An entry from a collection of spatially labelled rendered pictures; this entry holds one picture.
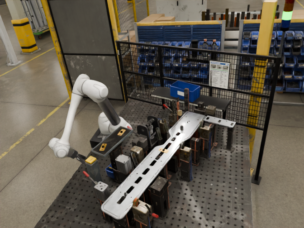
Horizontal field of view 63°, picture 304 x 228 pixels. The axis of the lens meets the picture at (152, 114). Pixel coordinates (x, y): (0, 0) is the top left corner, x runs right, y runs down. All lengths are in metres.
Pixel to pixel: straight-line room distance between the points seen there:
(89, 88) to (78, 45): 2.70
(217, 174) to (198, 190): 0.26
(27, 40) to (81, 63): 4.94
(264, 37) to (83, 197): 2.13
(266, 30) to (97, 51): 2.92
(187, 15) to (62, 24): 5.04
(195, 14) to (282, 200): 6.78
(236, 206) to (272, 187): 1.24
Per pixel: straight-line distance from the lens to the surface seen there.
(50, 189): 3.58
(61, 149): 2.07
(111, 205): 1.82
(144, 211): 1.67
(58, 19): 4.81
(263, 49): 2.57
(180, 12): 8.90
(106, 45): 4.44
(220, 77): 2.74
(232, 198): 2.22
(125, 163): 1.93
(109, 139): 2.10
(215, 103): 2.74
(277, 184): 3.41
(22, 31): 9.57
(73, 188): 2.44
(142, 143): 2.14
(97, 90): 2.05
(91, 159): 1.95
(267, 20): 2.51
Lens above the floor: 2.39
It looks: 32 degrees down
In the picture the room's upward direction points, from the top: 6 degrees counter-clockwise
